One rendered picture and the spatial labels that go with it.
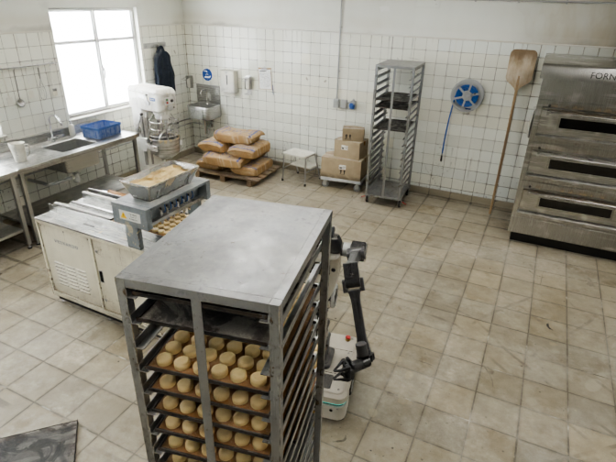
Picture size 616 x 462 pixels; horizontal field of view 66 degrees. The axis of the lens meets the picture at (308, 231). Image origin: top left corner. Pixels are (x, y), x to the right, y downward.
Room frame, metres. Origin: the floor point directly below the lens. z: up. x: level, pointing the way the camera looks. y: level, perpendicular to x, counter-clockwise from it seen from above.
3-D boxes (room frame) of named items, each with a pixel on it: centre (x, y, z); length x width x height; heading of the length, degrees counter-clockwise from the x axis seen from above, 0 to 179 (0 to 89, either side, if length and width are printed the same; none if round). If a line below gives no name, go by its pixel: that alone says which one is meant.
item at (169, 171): (3.38, 1.11, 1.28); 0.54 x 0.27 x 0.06; 154
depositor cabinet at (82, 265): (3.59, 1.54, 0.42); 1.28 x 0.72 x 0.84; 64
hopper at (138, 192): (3.38, 1.12, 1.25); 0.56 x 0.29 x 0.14; 154
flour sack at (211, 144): (7.24, 1.38, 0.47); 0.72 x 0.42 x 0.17; 155
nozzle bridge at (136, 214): (3.38, 1.12, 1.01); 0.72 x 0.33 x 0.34; 154
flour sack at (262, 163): (7.00, 0.87, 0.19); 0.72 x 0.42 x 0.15; 159
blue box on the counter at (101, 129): (5.99, 2.67, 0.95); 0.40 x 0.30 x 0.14; 158
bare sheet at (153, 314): (1.36, 0.22, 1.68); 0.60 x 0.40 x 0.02; 166
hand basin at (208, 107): (7.84, 1.70, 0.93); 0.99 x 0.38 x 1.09; 65
